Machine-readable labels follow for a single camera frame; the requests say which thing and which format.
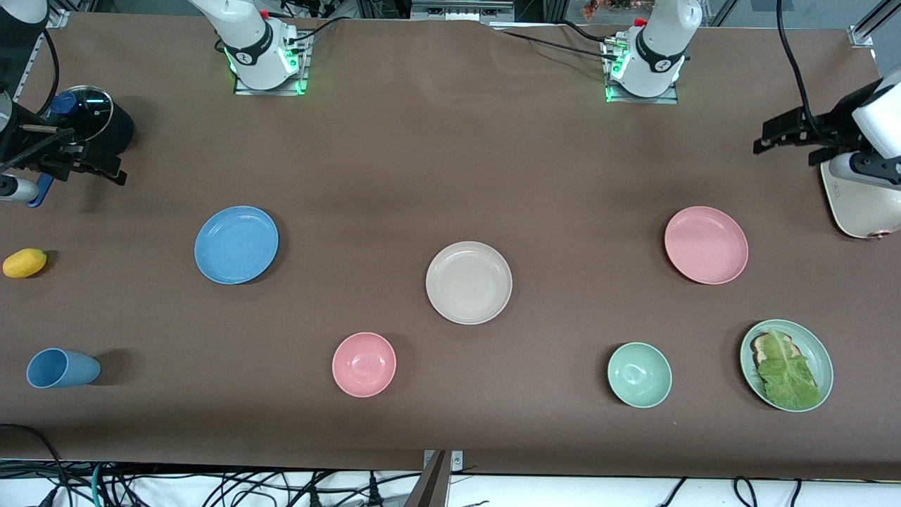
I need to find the pink plate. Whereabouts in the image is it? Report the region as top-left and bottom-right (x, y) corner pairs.
(664, 206), (749, 286)

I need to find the blue plate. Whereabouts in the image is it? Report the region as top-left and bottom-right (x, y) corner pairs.
(194, 206), (279, 285)

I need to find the black pot with lid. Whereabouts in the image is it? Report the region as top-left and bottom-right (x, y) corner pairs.
(40, 85), (113, 145)

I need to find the beige toaster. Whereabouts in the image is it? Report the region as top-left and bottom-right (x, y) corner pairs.
(820, 161), (901, 240)

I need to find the yellow lemon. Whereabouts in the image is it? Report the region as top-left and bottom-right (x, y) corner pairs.
(2, 248), (48, 279)

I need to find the blue cup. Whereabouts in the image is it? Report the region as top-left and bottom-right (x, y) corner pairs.
(26, 348), (101, 389)

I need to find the green plate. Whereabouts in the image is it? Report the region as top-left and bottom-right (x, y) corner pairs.
(740, 320), (834, 413)

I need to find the toast slice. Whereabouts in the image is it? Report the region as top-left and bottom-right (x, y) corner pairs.
(750, 332), (796, 367)

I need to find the green lettuce leaf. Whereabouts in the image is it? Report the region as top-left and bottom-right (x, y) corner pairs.
(757, 328), (822, 411)

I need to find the small green bowl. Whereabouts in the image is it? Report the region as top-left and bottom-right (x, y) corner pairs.
(607, 342), (673, 409)

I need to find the brown table cover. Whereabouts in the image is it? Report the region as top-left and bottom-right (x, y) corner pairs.
(0, 13), (901, 480)

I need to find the small pink bowl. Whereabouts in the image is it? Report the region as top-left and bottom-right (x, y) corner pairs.
(332, 332), (397, 399)

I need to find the grey power strip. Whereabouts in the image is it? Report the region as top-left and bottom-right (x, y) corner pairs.
(410, 0), (515, 22)

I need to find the beige plate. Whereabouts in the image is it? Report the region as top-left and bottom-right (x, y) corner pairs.
(425, 242), (513, 326)

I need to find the aluminium frame profile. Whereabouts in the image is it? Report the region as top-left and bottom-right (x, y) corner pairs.
(848, 0), (901, 49)
(14, 8), (70, 99)

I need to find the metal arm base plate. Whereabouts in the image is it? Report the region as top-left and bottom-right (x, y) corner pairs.
(604, 39), (680, 105)
(232, 32), (310, 96)

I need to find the silver metal bracket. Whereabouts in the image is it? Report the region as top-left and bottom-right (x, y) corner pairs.
(422, 449), (465, 471)

